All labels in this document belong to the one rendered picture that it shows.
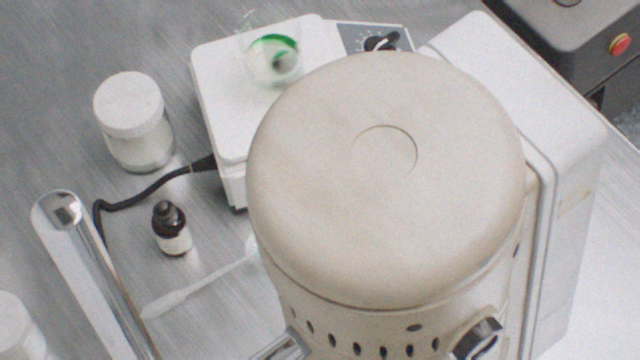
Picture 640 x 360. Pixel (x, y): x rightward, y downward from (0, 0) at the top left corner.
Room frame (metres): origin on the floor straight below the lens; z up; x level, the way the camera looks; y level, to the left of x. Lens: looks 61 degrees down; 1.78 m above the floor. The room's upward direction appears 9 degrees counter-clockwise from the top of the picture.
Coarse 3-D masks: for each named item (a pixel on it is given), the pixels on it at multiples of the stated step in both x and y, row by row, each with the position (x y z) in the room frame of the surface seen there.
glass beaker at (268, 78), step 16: (240, 16) 0.64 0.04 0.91; (256, 16) 0.65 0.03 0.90; (272, 16) 0.65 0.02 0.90; (288, 16) 0.65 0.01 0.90; (240, 32) 0.64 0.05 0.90; (256, 32) 0.65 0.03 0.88; (272, 32) 0.65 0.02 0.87; (288, 32) 0.65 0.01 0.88; (240, 48) 0.62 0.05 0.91; (256, 64) 0.61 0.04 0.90; (272, 64) 0.60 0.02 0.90; (288, 64) 0.61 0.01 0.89; (304, 64) 0.62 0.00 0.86; (256, 80) 0.61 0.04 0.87; (272, 80) 0.60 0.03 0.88; (288, 80) 0.60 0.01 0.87; (256, 96) 0.61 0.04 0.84; (272, 96) 0.60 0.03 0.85
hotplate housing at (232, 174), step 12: (372, 24) 0.70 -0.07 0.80; (384, 24) 0.70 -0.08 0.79; (396, 24) 0.71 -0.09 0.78; (336, 36) 0.68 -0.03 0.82; (408, 36) 0.70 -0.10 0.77; (336, 48) 0.66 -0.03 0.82; (192, 72) 0.67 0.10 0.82; (204, 120) 0.61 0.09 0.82; (216, 156) 0.58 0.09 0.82; (192, 168) 0.59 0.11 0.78; (204, 168) 0.59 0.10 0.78; (216, 168) 0.59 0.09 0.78; (228, 168) 0.56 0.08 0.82; (240, 168) 0.56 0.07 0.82; (228, 180) 0.55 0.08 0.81; (240, 180) 0.55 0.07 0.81; (228, 192) 0.56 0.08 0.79; (240, 192) 0.55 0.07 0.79; (240, 204) 0.55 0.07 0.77
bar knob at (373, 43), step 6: (396, 30) 0.68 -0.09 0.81; (372, 36) 0.68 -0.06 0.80; (378, 36) 0.68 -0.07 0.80; (384, 36) 0.67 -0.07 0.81; (390, 36) 0.67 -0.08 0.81; (396, 36) 0.67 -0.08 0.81; (366, 42) 0.67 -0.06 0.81; (372, 42) 0.67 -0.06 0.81; (378, 42) 0.66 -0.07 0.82; (384, 42) 0.66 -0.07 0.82; (390, 42) 0.66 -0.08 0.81; (396, 42) 0.67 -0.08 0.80; (366, 48) 0.67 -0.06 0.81; (372, 48) 0.66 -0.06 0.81; (378, 48) 0.66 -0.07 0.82; (384, 48) 0.66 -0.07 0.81; (390, 48) 0.67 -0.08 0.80
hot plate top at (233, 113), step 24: (312, 24) 0.68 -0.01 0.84; (216, 48) 0.67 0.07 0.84; (312, 48) 0.65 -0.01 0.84; (216, 72) 0.65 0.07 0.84; (240, 72) 0.64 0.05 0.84; (216, 96) 0.62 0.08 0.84; (240, 96) 0.62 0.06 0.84; (216, 120) 0.60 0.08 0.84; (240, 120) 0.59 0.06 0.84; (216, 144) 0.58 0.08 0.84; (240, 144) 0.57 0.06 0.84
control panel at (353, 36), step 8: (336, 24) 0.69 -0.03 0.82; (344, 24) 0.69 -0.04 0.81; (352, 24) 0.69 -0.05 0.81; (360, 24) 0.70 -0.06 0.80; (344, 32) 0.68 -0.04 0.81; (352, 32) 0.68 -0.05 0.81; (360, 32) 0.69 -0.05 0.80; (368, 32) 0.69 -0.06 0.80; (376, 32) 0.69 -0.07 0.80; (384, 32) 0.69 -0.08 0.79; (400, 32) 0.69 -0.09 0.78; (344, 40) 0.67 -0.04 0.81; (352, 40) 0.67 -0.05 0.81; (360, 40) 0.68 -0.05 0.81; (400, 40) 0.68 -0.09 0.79; (408, 40) 0.69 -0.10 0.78; (352, 48) 0.67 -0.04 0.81; (360, 48) 0.67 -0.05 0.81; (400, 48) 0.67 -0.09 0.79; (408, 48) 0.68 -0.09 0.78
